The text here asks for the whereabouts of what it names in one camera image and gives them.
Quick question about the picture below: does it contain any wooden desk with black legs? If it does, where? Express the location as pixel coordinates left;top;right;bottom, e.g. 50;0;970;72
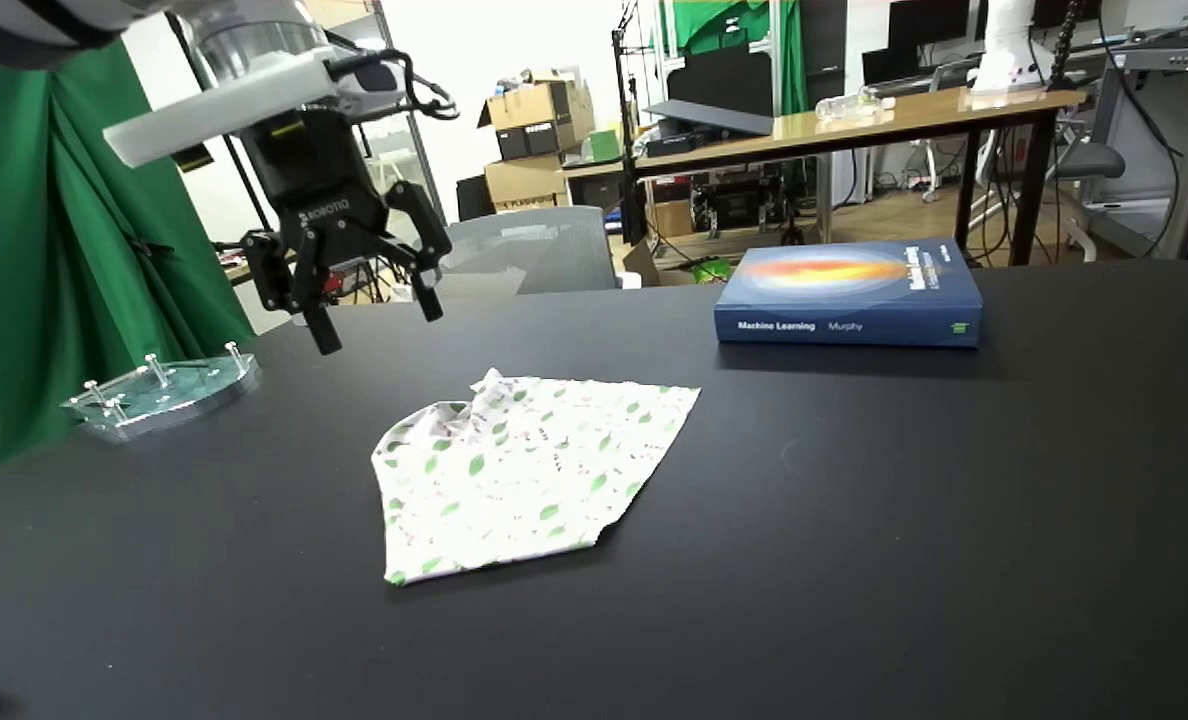
569;86;1082;265

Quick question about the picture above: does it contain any cardboard box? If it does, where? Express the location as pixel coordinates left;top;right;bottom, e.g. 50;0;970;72
480;78;595;158

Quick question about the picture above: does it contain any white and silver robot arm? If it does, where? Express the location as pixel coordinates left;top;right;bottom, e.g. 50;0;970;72
0;0;456;353

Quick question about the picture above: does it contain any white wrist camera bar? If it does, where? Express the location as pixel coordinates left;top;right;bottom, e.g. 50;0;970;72
104;50;400;167

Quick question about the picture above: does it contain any white cloth with green trees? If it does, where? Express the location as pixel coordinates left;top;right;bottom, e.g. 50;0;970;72
371;370;699;585

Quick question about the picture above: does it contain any clear acrylic plate with standoffs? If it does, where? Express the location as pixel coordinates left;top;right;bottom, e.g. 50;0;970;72
63;341;259;442

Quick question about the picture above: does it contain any blue hardcover book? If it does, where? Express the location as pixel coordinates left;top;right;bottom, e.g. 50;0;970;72
712;239;984;348

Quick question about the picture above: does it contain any green backdrop curtain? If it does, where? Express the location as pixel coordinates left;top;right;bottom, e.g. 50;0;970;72
0;43;251;462

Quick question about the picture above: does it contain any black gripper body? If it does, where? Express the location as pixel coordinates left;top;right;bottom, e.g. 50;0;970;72
239;107;389;266

